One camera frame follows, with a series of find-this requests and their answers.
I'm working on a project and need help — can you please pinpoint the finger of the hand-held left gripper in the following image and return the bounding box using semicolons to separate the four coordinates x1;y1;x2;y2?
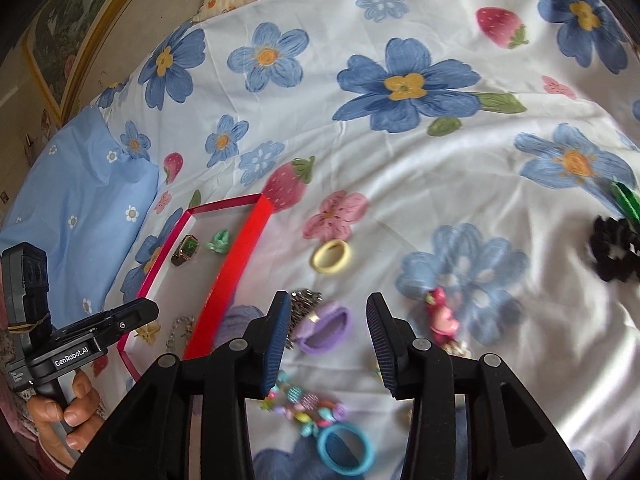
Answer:
106;298;160;337

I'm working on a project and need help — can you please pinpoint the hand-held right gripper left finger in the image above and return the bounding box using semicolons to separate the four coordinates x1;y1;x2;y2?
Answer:
67;290;292;480

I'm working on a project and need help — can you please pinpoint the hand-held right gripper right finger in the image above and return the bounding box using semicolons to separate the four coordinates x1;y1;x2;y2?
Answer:
366;292;588;480

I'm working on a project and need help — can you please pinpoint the purple hair tie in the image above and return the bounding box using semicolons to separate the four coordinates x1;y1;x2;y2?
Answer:
297;301;353;354

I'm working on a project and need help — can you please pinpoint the red jewelry box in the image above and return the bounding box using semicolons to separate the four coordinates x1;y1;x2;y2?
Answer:
117;192;275;383

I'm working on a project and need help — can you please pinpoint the person's left hand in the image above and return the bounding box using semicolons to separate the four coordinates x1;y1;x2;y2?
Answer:
27;370;107;456

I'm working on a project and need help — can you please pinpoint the pink hair clip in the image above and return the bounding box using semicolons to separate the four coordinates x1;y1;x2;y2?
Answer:
424;287;459;346

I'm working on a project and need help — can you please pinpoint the pearl bead ornament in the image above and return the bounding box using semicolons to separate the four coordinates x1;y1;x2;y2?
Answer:
442;339;474;359

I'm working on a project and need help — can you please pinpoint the green hair claw clip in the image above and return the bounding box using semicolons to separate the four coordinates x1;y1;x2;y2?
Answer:
205;229;232;256

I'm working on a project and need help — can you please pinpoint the blue flower print pillow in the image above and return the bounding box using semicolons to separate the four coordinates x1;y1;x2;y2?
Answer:
0;107;161;332

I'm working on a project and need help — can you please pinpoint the floral bed sheet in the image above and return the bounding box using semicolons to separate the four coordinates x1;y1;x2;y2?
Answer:
94;0;640;480

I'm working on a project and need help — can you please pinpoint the black scrunchie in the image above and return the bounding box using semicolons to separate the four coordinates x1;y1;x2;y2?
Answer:
587;214;640;283

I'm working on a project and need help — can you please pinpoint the silver chain bracelet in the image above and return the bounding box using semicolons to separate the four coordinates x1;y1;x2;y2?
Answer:
164;314;197;357

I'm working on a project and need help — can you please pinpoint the silver metal chain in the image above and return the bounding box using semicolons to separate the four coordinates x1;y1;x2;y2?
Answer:
287;287;324;352

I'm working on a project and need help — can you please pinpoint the colorful bead bracelet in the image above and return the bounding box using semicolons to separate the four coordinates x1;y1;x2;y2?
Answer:
259;370;349;437

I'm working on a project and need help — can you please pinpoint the yellow hair tie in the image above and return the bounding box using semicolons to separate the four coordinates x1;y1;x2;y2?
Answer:
309;238;352;276

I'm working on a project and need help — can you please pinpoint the blue hair tie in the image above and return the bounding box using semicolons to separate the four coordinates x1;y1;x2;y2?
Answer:
317;422;376;477

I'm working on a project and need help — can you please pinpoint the framed wall picture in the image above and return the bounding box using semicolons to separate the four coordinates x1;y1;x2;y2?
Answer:
24;0;172;127

